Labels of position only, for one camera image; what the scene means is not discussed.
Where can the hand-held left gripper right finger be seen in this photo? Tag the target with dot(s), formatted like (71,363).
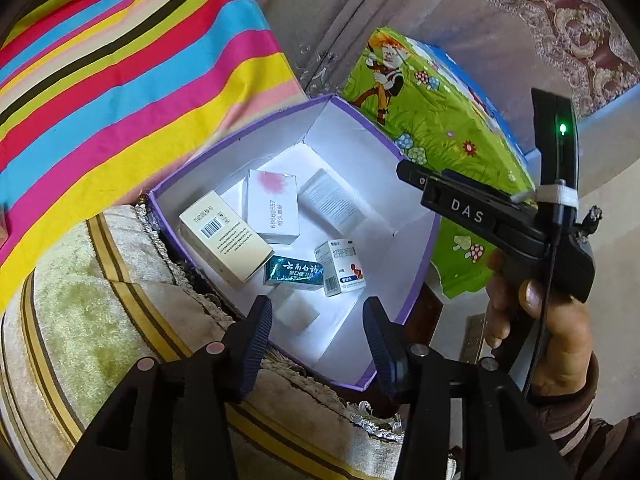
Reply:
(382,350)

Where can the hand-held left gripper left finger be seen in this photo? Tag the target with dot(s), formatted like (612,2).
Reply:
(255,345)

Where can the purple cardboard box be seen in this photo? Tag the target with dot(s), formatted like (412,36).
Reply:
(350,320)

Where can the small white silver box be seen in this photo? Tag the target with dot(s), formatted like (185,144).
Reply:
(297,312)

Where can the teal toothpaste box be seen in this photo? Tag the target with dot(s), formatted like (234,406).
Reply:
(295,271)

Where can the white red-logo medicine box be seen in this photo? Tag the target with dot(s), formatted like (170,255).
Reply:
(340,267)

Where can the cream barcode box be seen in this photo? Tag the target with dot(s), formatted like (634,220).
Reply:
(225,240)

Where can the large white fine-print box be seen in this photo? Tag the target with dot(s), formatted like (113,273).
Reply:
(330,197)

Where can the white pink-spot box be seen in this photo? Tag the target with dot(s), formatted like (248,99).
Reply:
(272,205)

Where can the person's right forearm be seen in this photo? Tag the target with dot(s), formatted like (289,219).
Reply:
(600,440)

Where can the person's right hand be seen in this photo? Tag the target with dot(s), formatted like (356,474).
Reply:
(565,340)

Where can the green cartoon printed mat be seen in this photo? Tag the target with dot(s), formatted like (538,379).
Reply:
(435,110)

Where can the beige striped plush cushion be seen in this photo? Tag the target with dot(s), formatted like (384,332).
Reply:
(100,310)

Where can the ornate patterned cloth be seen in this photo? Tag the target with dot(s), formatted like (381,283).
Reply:
(565,20)

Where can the colourful striped cloth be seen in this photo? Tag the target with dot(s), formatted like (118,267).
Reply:
(125,85)

